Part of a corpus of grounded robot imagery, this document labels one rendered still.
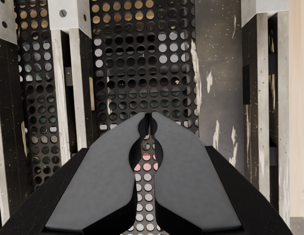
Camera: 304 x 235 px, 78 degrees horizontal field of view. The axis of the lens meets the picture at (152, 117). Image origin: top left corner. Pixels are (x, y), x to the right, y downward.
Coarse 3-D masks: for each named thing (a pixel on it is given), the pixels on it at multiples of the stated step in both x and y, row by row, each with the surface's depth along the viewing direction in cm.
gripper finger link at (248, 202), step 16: (224, 160) 8; (224, 176) 7; (240, 176) 7; (240, 192) 7; (256, 192) 7; (240, 208) 6; (256, 208) 6; (272, 208) 6; (256, 224) 6; (272, 224) 6
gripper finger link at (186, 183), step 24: (168, 120) 11; (168, 144) 9; (192, 144) 9; (168, 168) 8; (192, 168) 8; (168, 192) 7; (192, 192) 7; (216, 192) 7; (168, 216) 7; (192, 216) 6; (216, 216) 6
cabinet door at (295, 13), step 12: (300, 0) 40; (300, 12) 40; (300, 24) 40; (300, 36) 41; (300, 48) 41; (300, 60) 41; (300, 72) 41; (300, 84) 41; (300, 96) 41; (300, 108) 42; (300, 120) 42; (300, 132) 42; (300, 144) 42; (300, 156) 42; (300, 168) 42; (300, 180) 43; (300, 192) 43; (300, 204) 43; (300, 216) 43
